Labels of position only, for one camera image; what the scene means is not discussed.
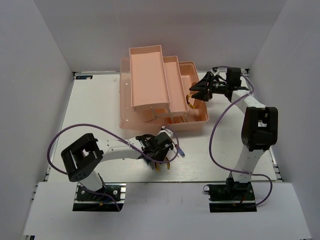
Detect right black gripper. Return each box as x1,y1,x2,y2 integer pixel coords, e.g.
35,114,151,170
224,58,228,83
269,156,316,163
189,71,229,102

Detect yellow long nose pliers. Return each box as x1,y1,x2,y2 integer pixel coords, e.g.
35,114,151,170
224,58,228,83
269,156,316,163
152,153,171,172

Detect yellow black small pliers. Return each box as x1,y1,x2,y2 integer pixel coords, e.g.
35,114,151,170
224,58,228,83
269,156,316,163
185,94,197,109

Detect pink plastic toolbox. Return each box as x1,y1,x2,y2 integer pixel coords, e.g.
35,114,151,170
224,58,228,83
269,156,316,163
119,45,209,133

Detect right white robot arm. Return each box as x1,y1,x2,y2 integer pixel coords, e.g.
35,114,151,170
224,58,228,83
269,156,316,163
189,67,279,200

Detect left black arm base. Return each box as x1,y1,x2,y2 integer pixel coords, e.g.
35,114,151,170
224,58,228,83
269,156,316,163
72,183,126,212

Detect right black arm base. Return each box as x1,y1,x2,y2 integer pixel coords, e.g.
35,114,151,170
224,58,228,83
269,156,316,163
203,182,257,213

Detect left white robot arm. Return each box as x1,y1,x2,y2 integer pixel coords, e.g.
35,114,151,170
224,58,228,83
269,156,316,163
61,129,174,200

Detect stubby dark green screwdriver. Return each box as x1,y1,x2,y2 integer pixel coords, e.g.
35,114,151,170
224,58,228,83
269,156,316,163
145,159,153,169

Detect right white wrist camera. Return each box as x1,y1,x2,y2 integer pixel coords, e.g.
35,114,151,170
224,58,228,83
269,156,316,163
211,66,221,78

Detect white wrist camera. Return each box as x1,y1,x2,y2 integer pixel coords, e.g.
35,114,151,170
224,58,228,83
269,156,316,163
211,66,221,78
159,126,174,138

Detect blue handled small screwdriver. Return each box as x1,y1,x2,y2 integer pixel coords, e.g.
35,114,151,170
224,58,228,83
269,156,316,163
175,144,185,158

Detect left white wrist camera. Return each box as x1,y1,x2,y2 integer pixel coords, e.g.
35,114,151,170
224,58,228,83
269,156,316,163
159,126,174,138

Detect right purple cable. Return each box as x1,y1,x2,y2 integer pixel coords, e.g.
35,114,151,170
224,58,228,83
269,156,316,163
208,65,274,207

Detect purple cable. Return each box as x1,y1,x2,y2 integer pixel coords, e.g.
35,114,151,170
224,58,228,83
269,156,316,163
47,123,180,211
208,65,274,207

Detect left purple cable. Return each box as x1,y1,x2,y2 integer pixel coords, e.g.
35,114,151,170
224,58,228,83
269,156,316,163
47,123,180,211

